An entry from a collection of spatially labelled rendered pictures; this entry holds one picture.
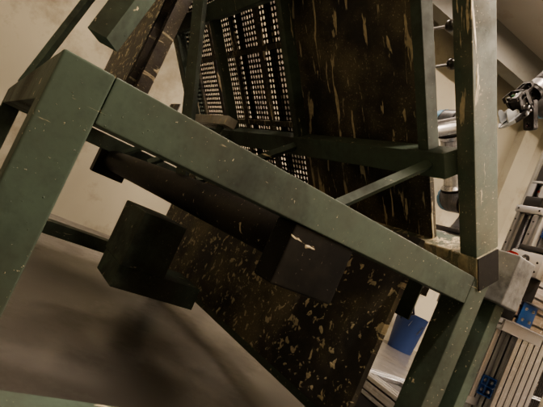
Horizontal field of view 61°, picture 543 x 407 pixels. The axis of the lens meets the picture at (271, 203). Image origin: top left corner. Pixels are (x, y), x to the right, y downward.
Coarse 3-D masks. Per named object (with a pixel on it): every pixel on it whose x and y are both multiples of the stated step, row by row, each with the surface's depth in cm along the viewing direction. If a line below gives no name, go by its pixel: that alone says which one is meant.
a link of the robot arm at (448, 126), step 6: (438, 120) 205; (444, 120) 206; (450, 120) 207; (438, 126) 202; (444, 126) 204; (450, 126) 206; (456, 126) 207; (438, 132) 202; (444, 132) 205; (450, 132) 208; (456, 132) 211
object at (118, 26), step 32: (128, 0) 79; (64, 32) 261; (96, 32) 78; (128, 32) 82; (192, 32) 184; (32, 64) 257; (192, 64) 185; (192, 96) 186; (160, 160) 237; (352, 192) 127
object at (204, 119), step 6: (198, 114) 215; (198, 120) 212; (204, 120) 206; (210, 120) 201; (216, 120) 196; (222, 120) 191; (228, 120) 189; (234, 120) 190; (210, 126) 208; (216, 126) 202; (222, 126) 195; (228, 126) 189; (234, 126) 191
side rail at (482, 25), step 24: (456, 0) 124; (480, 0) 122; (456, 24) 126; (480, 24) 124; (456, 48) 128; (480, 48) 125; (456, 72) 130; (480, 72) 127; (456, 96) 132; (480, 96) 129; (456, 120) 134; (480, 120) 131; (480, 144) 133; (480, 168) 135; (480, 192) 137; (480, 216) 139; (480, 240) 141
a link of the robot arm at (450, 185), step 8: (440, 112) 227; (448, 112) 224; (440, 136) 229; (448, 136) 226; (456, 136) 226; (440, 144) 233; (448, 144) 229; (456, 144) 229; (456, 176) 234; (448, 184) 236; (456, 184) 235; (440, 192) 244; (448, 192) 236; (456, 192) 235; (440, 200) 243; (448, 200) 238; (456, 200) 235; (448, 208) 240; (456, 208) 236
